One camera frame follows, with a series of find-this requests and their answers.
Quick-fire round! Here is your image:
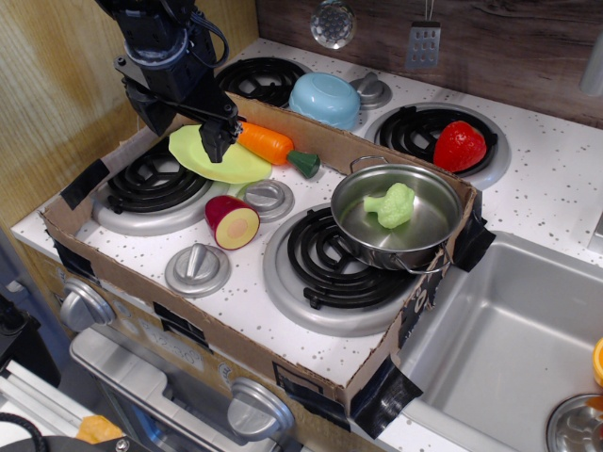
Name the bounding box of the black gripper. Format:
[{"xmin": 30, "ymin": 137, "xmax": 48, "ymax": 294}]
[{"xmin": 114, "ymin": 43, "xmax": 243, "ymax": 163}]

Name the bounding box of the green toy broccoli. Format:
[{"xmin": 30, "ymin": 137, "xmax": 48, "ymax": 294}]
[{"xmin": 364, "ymin": 183, "xmax": 416, "ymax": 229}]

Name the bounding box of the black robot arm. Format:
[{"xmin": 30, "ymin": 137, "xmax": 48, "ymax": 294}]
[{"xmin": 98, "ymin": 1, "xmax": 241, "ymax": 163}]

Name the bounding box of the silver metal pan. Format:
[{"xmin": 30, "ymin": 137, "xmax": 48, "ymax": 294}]
[{"xmin": 331, "ymin": 156, "xmax": 463, "ymax": 275}]

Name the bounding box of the yellow-green plastic plate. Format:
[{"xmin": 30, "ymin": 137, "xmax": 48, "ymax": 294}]
[{"xmin": 169, "ymin": 125, "xmax": 272, "ymax": 184}]

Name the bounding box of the orange toy carrot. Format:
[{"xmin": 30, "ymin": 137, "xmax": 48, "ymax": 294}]
[{"xmin": 237, "ymin": 121, "xmax": 321, "ymax": 179}]

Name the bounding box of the back left black burner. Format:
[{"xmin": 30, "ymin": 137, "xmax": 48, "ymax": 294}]
[{"xmin": 216, "ymin": 56, "xmax": 310, "ymax": 108}]

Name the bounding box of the black burner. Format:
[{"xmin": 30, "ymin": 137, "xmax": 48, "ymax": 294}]
[
  {"xmin": 216, "ymin": 56, "xmax": 310, "ymax": 108},
  {"xmin": 263, "ymin": 204, "xmax": 416, "ymax": 337},
  {"xmin": 92, "ymin": 138, "xmax": 230, "ymax": 236},
  {"xmin": 365, "ymin": 102, "xmax": 512, "ymax": 190}
]

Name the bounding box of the middle silver stovetop knob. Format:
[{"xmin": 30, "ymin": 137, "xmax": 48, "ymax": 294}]
[{"xmin": 237, "ymin": 180, "xmax": 295, "ymax": 222}]

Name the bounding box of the silver stovetop knob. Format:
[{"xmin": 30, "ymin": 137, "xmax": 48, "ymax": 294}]
[
  {"xmin": 237, "ymin": 180, "xmax": 295, "ymax": 222},
  {"xmin": 350, "ymin": 72, "xmax": 393, "ymax": 110},
  {"xmin": 164, "ymin": 243, "xmax": 231, "ymax": 298}
]

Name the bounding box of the front left black burner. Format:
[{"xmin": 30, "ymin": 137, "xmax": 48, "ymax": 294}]
[{"xmin": 92, "ymin": 138, "xmax": 230, "ymax": 236}]

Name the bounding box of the halved red toy fruit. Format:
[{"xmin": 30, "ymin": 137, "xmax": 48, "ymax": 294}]
[{"xmin": 204, "ymin": 195, "xmax": 260, "ymax": 250}]

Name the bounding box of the light blue plastic bowl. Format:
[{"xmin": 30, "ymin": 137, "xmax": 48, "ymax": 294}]
[{"xmin": 288, "ymin": 73, "xmax": 361, "ymax": 130}]

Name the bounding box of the front silver stovetop knob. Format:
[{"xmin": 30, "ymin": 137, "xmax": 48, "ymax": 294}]
[{"xmin": 164, "ymin": 243, "xmax": 231, "ymax": 298}]

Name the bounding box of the hanging silver slotted ladle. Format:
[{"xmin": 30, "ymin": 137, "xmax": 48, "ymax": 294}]
[{"xmin": 310, "ymin": 1, "xmax": 357, "ymax": 50}]

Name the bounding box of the back silver stovetop knob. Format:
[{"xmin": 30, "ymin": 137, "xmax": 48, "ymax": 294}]
[{"xmin": 350, "ymin": 72, "xmax": 393, "ymax": 110}]

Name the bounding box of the front right black burner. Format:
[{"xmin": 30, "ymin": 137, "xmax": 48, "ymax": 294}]
[{"xmin": 263, "ymin": 204, "xmax": 416, "ymax": 337}]

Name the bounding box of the back right black burner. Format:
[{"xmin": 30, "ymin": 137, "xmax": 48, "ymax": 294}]
[{"xmin": 365, "ymin": 102, "xmax": 512, "ymax": 190}]

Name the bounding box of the left silver oven knob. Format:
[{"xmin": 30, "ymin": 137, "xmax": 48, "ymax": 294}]
[{"xmin": 59, "ymin": 278, "xmax": 116, "ymax": 332}]

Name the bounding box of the silver oven knob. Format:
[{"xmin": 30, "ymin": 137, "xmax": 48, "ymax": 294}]
[
  {"xmin": 59, "ymin": 278, "xmax": 116, "ymax": 332},
  {"xmin": 227, "ymin": 378, "xmax": 295, "ymax": 442}
]

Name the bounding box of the hanging silver spatula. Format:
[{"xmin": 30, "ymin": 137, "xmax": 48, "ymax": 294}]
[{"xmin": 405, "ymin": 1, "xmax": 442, "ymax": 71}]

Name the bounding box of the red toy strawberry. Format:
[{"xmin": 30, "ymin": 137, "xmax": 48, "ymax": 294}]
[{"xmin": 433, "ymin": 121, "xmax": 487, "ymax": 172}]

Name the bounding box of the right silver oven knob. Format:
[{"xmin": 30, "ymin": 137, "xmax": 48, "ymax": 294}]
[{"xmin": 227, "ymin": 378, "xmax": 295, "ymax": 442}]

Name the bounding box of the brown cardboard fence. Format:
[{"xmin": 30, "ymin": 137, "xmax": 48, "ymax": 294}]
[{"xmin": 39, "ymin": 91, "xmax": 497, "ymax": 440}]

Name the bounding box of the orange yellow cloth piece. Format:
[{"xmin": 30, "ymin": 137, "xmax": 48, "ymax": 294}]
[{"xmin": 75, "ymin": 414, "xmax": 123, "ymax": 444}]

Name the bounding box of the silver sink basin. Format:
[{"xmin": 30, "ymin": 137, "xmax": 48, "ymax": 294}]
[{"xmin": 399, "ymin": 233, "xmax": 602, "ymax": 451}]

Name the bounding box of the yellow toy cup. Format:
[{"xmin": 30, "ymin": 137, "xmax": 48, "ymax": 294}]
[{"xmin": 592, "ymin": 338, "xmax": 603, "ymax": 387}]

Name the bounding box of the silver pot in sink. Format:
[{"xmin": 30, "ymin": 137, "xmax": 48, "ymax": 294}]
[{"xmin": 546, "ymin": 394, "xmax": 602, "ymax": 451}]

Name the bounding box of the silver oven door handle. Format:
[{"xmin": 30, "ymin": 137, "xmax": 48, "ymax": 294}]
[{"xmin": 70, "ymin": 329, "xmax": 249, "ymax": 451}]

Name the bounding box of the black cable bottom left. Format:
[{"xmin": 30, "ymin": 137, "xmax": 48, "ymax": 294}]
[{"xmin": 0, "ymin": 412, "xmax": 50, "ymax": 452}]

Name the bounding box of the silver faucet post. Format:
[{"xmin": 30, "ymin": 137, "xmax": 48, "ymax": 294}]
[{"xmin": 579, "ymin": 34, "xmax": 603, "ymax": 97}]

